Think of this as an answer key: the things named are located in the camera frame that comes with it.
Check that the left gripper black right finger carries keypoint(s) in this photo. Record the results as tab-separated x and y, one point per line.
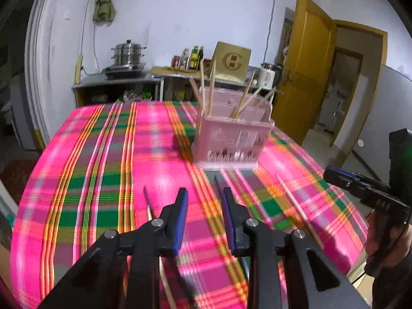
253	239

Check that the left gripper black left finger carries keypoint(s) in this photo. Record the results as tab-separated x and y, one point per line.
161	237

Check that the cream chopstick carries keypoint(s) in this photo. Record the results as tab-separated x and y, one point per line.
270	95
195	90
245	92
254	95
212	84
202	85

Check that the person's right hand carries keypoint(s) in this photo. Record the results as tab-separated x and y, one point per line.
387	243

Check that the black chopstick far left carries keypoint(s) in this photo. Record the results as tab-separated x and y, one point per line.
183	285

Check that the pink plaid tablecloth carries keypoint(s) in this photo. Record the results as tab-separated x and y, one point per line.
123	166

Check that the pink plastic utensil basket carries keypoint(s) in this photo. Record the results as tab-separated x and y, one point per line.
224	143

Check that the metal counter shelf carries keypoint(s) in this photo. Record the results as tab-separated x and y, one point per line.
102	89

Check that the white electric kettle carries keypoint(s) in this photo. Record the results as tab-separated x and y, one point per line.
269	76

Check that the induction cooker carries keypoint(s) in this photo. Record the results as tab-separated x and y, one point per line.
124	71

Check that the gold square box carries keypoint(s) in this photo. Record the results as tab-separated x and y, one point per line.
230	62

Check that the red lid jar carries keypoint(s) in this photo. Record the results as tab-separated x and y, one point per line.
175	62

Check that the clear plastic bottle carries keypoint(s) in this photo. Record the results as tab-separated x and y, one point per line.
183	60

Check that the dark sauce bottle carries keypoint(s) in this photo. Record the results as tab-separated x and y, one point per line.
200	56

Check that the yellow wooden door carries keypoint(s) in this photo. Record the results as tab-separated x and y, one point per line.
307	67

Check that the green label oil bottle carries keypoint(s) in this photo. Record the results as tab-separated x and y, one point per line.
193	61

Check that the steel steamer pot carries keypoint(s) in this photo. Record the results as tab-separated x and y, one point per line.
127	53

